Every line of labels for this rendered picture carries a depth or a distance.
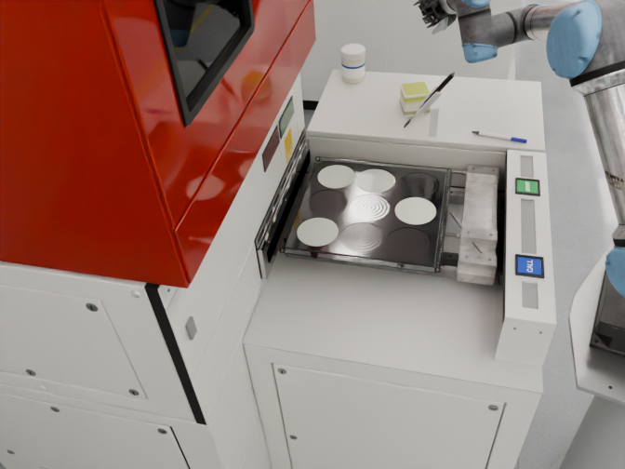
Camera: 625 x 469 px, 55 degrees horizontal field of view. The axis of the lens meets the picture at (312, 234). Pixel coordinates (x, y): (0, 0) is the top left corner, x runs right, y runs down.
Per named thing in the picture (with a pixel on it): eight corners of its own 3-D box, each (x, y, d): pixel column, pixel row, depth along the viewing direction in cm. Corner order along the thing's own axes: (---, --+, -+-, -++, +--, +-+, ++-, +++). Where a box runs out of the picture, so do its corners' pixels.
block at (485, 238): (459, 245, 139) (461, 235, 137) (460, 235, 141) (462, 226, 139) (495, 249, 137) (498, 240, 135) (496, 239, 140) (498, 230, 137)
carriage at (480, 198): (456, 281, 135) (458, 273, 133) (465, 181, 160) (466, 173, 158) (492, 286, 133) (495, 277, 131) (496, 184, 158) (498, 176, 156)
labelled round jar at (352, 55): (339, 83, 180) (339, 53, 173) (344, 72, 185) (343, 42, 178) (363, 84, 178) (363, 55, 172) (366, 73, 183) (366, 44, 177)
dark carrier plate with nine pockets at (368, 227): (285, 248, 140) (285, 247, 139) (318, 161, 164) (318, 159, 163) (433, 267, 132) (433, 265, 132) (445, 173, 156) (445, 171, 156)
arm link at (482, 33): (518, 51, 138) (511, 2, 135) (475, 63, 136) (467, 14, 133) (499, 54, 145) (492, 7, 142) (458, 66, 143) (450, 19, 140)
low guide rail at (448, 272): (285, 257, 148) (284, 247, 146) (287, 251, 150) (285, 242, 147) (493, 284, 137) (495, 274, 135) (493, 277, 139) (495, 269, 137)
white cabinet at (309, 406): (279, 502, 186) (241, 345, 130) (341, 276, 253) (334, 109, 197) (490, 549, 172) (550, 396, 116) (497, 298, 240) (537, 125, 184)
